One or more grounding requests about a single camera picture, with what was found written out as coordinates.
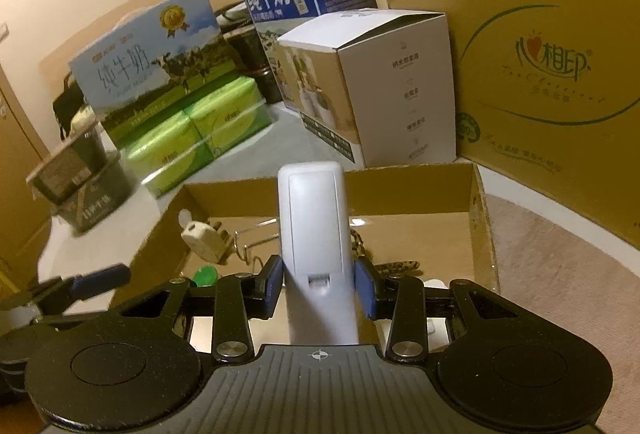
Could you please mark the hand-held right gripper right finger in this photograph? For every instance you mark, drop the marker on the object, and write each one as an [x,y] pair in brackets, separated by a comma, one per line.
[364,286]

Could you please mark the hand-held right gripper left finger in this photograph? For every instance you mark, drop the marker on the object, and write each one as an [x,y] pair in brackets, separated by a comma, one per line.
[275,284]

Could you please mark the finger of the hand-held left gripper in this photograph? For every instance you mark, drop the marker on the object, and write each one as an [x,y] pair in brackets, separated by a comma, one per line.
[100,281]

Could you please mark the green-lidded round jar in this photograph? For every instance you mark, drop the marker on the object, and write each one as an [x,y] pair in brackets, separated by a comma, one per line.
[206,276]

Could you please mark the white remote control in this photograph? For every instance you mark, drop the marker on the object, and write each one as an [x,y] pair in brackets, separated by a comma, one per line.
[310,224]

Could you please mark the cream plug adapter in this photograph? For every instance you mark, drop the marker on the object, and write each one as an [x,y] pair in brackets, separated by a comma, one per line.
[202,241]

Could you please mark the shallow cardboard tray box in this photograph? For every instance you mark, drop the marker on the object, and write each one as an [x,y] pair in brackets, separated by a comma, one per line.
[425,194]

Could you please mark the white flat power adapter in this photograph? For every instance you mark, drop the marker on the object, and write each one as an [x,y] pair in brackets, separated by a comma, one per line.
[436,284]

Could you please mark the black instant food bowl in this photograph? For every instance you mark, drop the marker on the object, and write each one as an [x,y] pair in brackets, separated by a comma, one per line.
[95,204]
[70,164]

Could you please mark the wooden door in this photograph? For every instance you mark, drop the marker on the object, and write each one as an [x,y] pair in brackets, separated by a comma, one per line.
[17,194]

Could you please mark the white flat packet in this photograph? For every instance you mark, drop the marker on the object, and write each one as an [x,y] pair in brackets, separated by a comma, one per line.
[82,122]

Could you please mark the green tissue pack bundle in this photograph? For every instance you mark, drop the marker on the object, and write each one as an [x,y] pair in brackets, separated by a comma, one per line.
[200,134]

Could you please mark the black bag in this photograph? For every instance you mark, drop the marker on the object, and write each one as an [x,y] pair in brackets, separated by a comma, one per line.
[67,107]

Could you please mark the brown mat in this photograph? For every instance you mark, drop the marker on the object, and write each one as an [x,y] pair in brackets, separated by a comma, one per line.
[550,264]

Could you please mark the white product box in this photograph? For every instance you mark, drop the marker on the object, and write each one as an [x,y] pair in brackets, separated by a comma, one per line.
[400,89]

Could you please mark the light blue cow milk carton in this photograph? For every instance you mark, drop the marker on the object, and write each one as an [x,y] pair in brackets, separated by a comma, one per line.
[145,64]

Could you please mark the large brown cardboard box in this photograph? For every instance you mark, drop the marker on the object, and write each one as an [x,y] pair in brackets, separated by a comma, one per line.
[540,39]

